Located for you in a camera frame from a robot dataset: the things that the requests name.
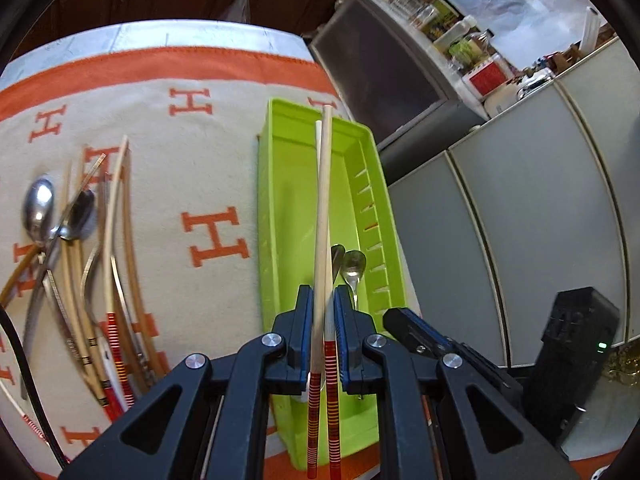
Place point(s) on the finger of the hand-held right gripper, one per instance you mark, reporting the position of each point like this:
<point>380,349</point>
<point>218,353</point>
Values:
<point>410,327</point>

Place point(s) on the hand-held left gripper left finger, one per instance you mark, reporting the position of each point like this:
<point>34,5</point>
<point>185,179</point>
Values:
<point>309,325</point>

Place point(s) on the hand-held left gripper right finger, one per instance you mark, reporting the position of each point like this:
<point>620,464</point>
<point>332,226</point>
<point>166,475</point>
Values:
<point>341,325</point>

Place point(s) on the green plastic utensil tray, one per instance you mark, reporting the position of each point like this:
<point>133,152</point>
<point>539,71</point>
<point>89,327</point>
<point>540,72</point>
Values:
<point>285,210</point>

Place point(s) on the light bamboo chopstick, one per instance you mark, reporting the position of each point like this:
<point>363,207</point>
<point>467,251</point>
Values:
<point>135,285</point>

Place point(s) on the cream chopstick black gold bands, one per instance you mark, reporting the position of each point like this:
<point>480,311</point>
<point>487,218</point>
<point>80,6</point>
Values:
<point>92,344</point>
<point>84,360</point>

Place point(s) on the steel chopstick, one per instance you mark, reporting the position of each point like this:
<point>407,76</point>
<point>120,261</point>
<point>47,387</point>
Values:
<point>60,310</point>
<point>90,175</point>

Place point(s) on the large steel spoon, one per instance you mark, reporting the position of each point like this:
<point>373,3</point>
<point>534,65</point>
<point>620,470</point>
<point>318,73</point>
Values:
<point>39,210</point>

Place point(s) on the small steel spoon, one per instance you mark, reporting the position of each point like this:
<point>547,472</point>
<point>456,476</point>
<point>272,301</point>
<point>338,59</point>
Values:
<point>354,262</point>

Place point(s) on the grey-green cabinet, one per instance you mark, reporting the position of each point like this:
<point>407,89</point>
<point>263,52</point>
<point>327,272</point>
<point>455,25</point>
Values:
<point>525,210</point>

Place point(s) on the orange and cream printed blanket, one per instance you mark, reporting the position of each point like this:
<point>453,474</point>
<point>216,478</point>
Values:
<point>200,160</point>

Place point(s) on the white countertop appliance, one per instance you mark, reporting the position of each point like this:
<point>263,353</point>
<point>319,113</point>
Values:
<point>500,100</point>

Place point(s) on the red label jar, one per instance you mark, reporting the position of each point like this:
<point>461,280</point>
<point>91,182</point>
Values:
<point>485,77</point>

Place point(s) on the grey glass-front appliance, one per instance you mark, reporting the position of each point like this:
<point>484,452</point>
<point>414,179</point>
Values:
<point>380,60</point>

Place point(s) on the clear plastic bottle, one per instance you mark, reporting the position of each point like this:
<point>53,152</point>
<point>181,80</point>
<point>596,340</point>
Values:
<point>457,32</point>

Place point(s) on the hanging plastic bag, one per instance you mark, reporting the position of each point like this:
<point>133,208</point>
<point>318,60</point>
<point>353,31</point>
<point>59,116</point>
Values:
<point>240,7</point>

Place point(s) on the white paper roll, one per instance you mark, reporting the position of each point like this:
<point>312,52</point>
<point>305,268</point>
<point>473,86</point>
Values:
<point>590,25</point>

